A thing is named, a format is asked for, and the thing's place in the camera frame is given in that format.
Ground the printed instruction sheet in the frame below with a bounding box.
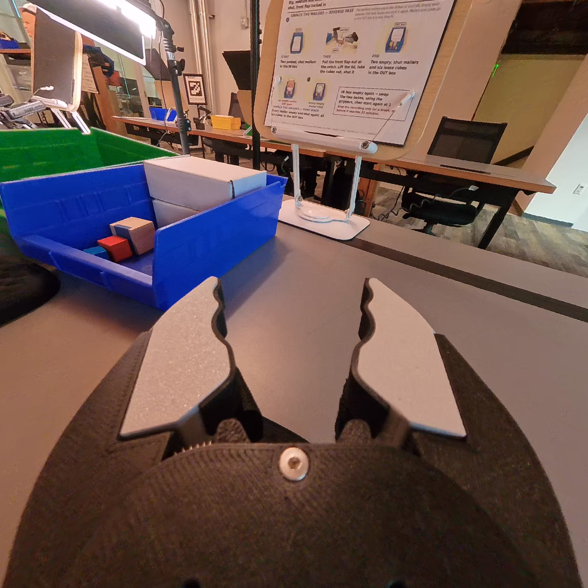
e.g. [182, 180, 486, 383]
[264, 0, 455, 146]

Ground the black angled panel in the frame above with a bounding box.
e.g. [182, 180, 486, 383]
[223, 50, 258, 92]

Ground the studio light panel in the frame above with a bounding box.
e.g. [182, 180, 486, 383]
[28, 0, 160, 66]

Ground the green plastic bin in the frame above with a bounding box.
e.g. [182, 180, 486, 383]
[0, 127, 181, 230]

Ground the black stand pole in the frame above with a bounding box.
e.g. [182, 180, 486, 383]
[250, 0, 262, 172]

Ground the white stand with panel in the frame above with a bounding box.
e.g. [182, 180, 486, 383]
[31, 7, 91, 135]

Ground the blue plastic bin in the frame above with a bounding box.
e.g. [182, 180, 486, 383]
[0, 163, 288, 311]

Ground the large wooden block blue tape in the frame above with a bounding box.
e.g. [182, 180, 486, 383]
[109, 217, 156, 255]

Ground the grey light stand pole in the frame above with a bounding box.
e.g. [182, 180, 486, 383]
[158, 14, 193, 156]

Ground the grey black handheld device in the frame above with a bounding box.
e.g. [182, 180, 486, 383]
[0, 94, 47, 130]

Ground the medium red cube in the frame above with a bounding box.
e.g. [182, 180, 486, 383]
[96, 236, 134, 262]

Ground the printed marker sign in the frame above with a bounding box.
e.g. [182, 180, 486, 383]
[183, 73, 208, 107]

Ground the black office chair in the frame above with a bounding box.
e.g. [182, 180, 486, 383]
[401, 116, 509, 236]

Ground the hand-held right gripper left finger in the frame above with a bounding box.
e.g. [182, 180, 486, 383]
[119, 277, 237, 453]

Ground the long wooden edged table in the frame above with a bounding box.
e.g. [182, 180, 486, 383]
[112, 115, 557, 194]

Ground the black textured wrist rest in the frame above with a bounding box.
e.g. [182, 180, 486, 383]
[0, 255, 61, 327]

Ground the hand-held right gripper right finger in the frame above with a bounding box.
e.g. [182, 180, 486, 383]
[350, 277, 468, 448]

